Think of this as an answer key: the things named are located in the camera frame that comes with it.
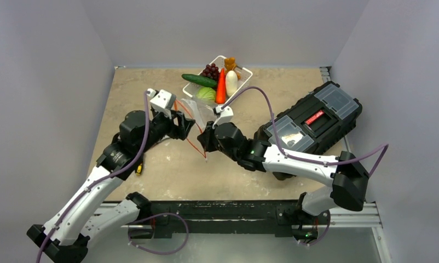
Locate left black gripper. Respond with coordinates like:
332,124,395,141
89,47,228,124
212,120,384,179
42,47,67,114
137,108,194,155

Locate clear orange zip bag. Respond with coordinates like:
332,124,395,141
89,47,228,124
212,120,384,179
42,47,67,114
174,97,217,162

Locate green cabbage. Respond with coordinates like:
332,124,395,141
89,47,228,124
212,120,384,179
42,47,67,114
194,87,216,103

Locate orange carrot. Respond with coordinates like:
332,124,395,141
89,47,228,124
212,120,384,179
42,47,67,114
216,68,227,104

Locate green cucumber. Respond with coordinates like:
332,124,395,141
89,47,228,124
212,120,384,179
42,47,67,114
181,74,218,88

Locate white radish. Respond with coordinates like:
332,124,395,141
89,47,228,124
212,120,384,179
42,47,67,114
225,70,238,97

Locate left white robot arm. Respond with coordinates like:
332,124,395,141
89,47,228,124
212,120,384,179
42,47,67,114
27,109,195,262

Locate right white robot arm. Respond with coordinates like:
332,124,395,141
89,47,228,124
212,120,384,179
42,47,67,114
197,122,369,223

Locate yellow black screwdriver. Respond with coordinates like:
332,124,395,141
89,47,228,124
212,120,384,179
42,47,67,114
135,154,145,176

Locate dark red grapes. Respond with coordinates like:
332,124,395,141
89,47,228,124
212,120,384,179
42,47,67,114
200,63,220,81

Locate black plastic toolbox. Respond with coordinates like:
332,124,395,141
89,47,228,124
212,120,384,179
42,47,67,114
253,80,363,181

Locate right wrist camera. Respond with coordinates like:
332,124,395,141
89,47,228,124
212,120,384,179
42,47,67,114
212,105,234,129

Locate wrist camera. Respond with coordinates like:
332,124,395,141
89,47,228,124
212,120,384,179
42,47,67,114
212,105,234,129
147,88,176,119

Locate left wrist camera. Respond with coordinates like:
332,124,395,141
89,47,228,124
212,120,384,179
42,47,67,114
147,88,176,119

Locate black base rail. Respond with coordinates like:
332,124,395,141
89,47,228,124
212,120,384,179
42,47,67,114
93,200,383,241

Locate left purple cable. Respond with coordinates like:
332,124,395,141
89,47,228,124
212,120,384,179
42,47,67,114
34,90,189,263

